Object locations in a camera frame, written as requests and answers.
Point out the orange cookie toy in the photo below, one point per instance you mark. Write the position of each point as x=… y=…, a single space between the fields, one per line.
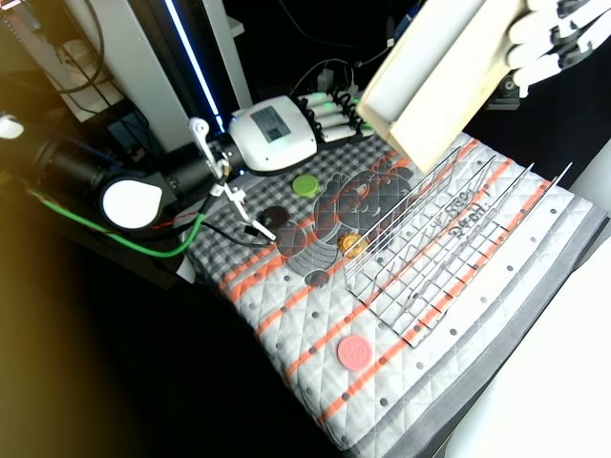
x=351 y=242

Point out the grey quilt with printed bear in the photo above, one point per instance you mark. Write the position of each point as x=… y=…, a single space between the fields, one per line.
x=382 y=381

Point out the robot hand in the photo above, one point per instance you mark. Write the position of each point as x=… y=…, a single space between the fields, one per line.
x=539 y=47
x=267 y=148

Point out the pink cookie toy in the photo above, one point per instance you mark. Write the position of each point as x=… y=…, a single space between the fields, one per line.
x=355 y=352

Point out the brown sandwich cookie toy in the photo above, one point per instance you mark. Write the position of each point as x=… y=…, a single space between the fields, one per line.
x=279 y=214

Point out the white robot body column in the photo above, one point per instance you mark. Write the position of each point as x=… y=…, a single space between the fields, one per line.
x=143 y=57

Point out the beige square board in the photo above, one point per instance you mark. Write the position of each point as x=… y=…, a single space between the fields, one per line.
x=444 y=86

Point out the green sandwich cookie toy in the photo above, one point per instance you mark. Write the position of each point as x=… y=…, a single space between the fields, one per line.
x=305 y=185

